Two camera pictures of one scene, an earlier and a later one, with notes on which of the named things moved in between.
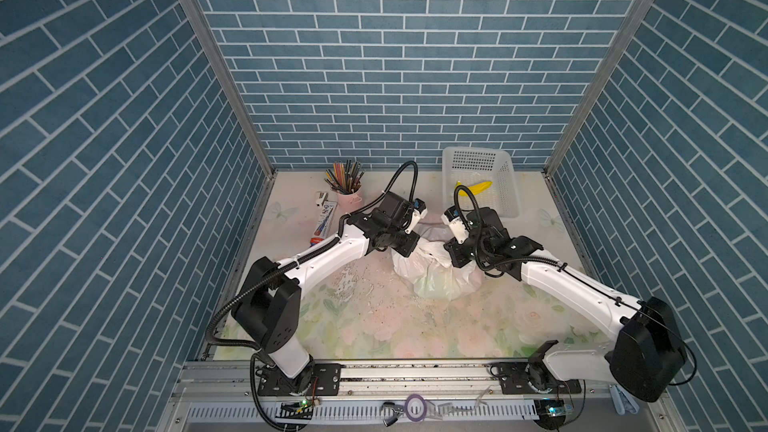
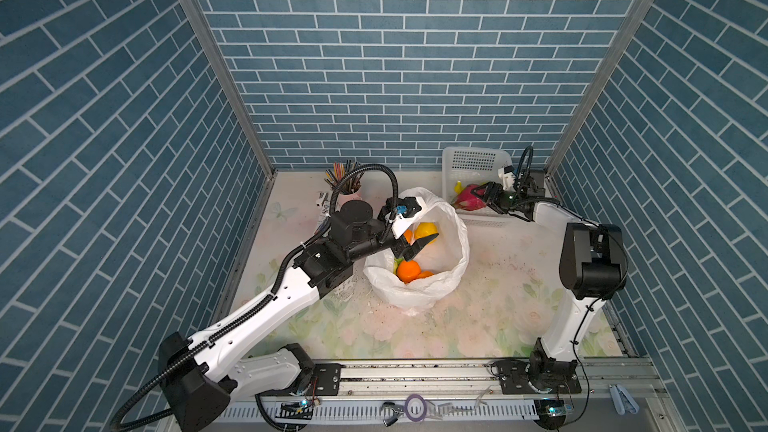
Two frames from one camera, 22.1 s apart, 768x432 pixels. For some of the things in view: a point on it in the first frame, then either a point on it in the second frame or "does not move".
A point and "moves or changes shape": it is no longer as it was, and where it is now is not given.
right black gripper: x=453 y=247 -> x=495 y=199
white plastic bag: x=429 y=270 moves or changes shape
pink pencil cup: x=350 y=203 does not move
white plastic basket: x=479 y=177 does not move
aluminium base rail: x=405 y=396 does not move
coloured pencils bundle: x=345 y=178 does not move
